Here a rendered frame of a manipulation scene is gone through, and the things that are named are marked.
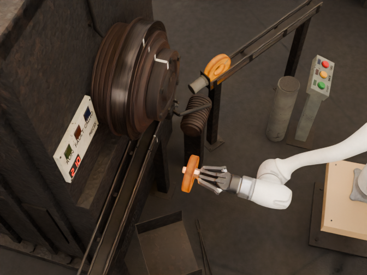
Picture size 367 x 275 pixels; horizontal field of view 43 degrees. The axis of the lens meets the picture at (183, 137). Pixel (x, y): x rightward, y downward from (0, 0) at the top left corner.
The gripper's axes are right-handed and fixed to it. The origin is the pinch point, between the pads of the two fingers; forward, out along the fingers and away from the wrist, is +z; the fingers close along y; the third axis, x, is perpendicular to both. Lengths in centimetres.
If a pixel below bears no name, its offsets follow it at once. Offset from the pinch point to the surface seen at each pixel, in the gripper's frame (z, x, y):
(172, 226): 2.5, -23.6, -16.5
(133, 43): 28, 48, 18
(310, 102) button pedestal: -48, -41, 82
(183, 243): -4.4, -24.0, -22.1
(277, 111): -32, -51, 78
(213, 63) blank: 7, -8, 65
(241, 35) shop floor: 4, -86, 162
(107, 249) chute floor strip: 25.9, -24.1, -34.1
